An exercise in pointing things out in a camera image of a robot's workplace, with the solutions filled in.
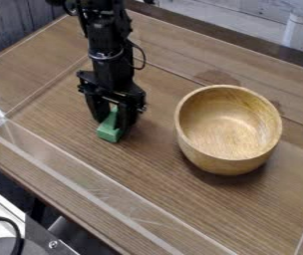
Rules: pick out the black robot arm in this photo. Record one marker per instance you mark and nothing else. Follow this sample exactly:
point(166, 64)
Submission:
point(107, 26)

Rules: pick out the green rectangular block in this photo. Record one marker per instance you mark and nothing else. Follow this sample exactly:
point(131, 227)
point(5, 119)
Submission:
point(107, 130)

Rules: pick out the brown wooden bowl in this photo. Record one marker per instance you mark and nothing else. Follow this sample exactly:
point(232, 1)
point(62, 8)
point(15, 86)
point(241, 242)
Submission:
point(229, 129)

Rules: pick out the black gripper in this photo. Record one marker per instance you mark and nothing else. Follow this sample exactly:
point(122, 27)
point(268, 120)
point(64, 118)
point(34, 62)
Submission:
point(110, 84)

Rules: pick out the grey metal bracket with screw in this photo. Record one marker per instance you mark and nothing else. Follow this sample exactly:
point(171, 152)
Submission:
point(42, 242)

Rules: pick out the clear acrylic front barrier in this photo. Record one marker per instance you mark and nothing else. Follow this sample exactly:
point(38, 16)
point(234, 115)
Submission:
point(135, 226)

